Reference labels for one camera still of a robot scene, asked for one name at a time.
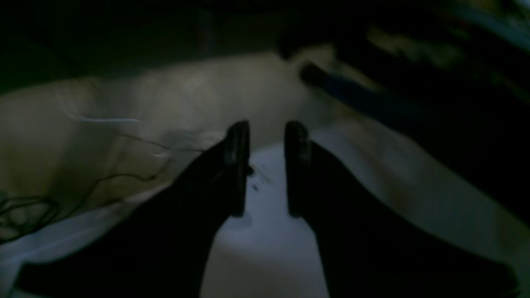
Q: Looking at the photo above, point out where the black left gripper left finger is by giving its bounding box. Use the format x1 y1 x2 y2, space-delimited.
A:
17 120 250 298

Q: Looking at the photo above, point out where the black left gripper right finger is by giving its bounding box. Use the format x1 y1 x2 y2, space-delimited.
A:
284 121 520 298

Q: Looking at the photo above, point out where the black floor cable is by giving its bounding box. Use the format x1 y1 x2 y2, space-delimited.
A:
0 128 207 245

